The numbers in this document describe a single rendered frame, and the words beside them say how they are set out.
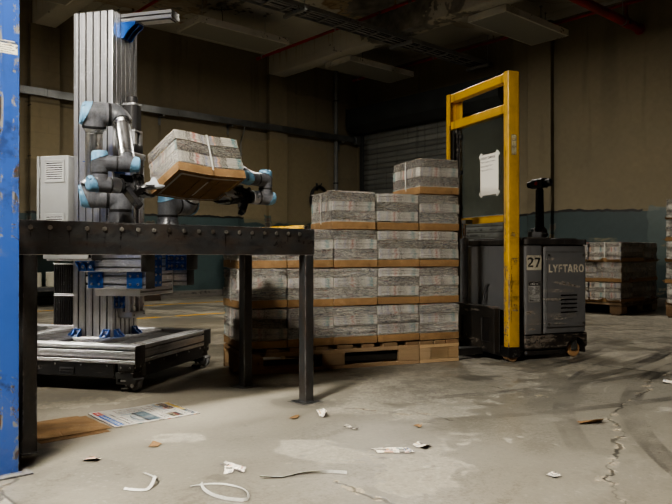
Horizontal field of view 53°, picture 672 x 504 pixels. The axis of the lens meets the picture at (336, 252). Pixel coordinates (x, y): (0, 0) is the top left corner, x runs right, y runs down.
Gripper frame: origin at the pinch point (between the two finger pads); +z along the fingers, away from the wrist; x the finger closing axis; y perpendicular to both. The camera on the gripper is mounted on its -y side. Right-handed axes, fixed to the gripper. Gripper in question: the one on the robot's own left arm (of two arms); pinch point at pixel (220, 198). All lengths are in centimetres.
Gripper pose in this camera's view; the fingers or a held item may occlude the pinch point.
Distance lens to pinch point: 365.7
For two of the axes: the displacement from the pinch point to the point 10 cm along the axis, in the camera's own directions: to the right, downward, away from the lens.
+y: -2.4, -9.3, 2.7
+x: 6.3, -3.6, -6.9
